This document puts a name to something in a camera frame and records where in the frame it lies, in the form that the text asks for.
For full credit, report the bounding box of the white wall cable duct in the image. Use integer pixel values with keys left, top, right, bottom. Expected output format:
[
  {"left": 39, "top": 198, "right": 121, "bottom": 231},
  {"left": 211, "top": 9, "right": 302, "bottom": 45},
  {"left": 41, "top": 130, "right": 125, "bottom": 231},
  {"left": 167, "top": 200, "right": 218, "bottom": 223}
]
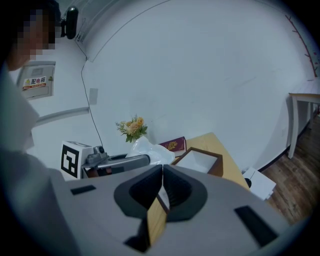
[{"left": 34, "top": 106, "right": 91, "bottom": 125}]

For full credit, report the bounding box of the thin black cable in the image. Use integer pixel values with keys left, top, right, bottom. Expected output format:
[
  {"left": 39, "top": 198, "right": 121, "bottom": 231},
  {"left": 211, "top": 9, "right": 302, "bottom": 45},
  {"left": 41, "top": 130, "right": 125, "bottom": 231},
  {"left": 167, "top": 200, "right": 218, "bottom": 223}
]
[{"left": 74, "top": 39, "right": 104, "bottom": 149}]

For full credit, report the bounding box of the red branch wall sticker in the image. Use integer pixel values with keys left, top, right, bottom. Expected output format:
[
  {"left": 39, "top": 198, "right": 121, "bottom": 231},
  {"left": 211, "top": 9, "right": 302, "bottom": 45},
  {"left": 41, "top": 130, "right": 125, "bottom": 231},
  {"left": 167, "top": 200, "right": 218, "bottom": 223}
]
[{"left": 284, "top": 14, "right": 319, "bottom": 78}]

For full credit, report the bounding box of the person's white shirt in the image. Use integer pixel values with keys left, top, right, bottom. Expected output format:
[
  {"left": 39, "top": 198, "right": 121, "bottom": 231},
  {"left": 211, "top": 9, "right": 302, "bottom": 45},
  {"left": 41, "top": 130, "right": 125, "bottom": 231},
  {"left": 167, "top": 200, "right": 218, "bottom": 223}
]
[{"left": 0, "top": 61, "right": 85, "bottom": 256}]

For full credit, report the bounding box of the black head-worn camera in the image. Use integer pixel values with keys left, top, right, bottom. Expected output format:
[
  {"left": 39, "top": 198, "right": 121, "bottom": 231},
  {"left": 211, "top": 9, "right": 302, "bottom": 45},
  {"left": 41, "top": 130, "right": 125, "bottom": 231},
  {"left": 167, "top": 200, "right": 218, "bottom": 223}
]
[{"left": 59, "top": 5, "right": 79, "bottom": 41}]

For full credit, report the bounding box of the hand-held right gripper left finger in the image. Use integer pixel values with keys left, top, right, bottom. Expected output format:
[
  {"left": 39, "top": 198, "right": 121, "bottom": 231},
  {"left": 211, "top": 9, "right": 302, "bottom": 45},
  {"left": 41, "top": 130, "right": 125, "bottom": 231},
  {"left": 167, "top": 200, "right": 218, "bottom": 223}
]
[{"left": 113, "top": 164, "right": 164, "bottom": 253}]

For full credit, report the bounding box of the red book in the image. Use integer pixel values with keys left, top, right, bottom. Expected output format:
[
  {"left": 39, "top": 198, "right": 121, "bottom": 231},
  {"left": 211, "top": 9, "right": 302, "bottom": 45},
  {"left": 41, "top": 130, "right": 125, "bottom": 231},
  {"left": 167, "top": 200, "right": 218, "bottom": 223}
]
[{"left": 157, "top": 136, "right": 187, "bottom": 158}]

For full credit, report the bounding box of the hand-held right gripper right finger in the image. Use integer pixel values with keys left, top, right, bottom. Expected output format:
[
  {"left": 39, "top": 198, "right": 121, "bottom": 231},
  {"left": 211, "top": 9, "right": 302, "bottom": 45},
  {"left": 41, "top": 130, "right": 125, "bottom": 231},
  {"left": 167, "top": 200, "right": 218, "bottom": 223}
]
[{"left": 162, "top": 164, "right": 208, "bottom": 223}]

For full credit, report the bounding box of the person's head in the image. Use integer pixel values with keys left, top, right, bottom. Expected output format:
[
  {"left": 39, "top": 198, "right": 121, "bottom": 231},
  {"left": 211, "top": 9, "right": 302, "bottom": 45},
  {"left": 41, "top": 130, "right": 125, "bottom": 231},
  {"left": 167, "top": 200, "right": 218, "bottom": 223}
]
[{"left": 6, "top": 0, "right": 63, "bottom": 72}]

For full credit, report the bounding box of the orange flower bouquet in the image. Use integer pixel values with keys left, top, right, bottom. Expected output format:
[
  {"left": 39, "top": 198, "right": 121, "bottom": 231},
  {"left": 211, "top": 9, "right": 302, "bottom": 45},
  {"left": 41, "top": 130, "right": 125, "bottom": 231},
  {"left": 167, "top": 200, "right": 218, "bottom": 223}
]
[{"left": 115, "top": 114, "right": 149, "bottom": 144}]

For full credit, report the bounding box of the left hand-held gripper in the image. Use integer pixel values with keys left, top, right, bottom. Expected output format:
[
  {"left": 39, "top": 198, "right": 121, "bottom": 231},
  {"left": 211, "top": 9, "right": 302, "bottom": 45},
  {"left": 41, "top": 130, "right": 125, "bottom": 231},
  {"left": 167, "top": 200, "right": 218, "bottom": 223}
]
[{"left": 60, "top": 140, "right": 152, "bottom": 180}]

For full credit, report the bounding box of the grey wall plate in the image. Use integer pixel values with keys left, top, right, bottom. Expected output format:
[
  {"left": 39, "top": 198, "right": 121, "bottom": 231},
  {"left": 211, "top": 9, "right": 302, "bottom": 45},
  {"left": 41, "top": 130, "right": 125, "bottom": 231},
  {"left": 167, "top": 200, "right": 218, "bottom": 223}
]
[{"left": 89, "top": 87, "right": 99, "bottom": 106}]

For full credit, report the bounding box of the dark brown wooden box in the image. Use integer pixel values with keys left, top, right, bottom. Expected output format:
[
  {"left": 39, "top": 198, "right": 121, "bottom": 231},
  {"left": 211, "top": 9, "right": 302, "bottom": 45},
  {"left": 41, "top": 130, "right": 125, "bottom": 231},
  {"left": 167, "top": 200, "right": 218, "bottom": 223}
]
[{"left": 156, "top": 146, "right": 224, "bottom": 215}]

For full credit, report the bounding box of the grey wall electrical cabinet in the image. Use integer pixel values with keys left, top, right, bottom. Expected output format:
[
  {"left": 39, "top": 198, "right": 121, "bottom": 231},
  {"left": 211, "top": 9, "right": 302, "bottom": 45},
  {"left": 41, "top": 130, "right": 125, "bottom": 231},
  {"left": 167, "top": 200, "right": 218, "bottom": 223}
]
[{"left": 15, "top": 60, "right": 57, "bottom": 101}]

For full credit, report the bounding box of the white plastic item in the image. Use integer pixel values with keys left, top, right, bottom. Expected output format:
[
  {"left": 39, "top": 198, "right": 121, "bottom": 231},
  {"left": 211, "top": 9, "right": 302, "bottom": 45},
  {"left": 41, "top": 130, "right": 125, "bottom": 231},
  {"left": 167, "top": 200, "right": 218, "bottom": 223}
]
[{"left": 124, "top": 135, "right": 176, "bottom": 166}]

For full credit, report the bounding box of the white side table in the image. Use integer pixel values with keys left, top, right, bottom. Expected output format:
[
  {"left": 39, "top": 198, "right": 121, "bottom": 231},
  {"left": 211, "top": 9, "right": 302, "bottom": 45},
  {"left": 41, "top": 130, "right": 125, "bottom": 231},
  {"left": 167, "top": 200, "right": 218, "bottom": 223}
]
[{"left": 286, "top": 92, "right": 320, "bottom": 160}]

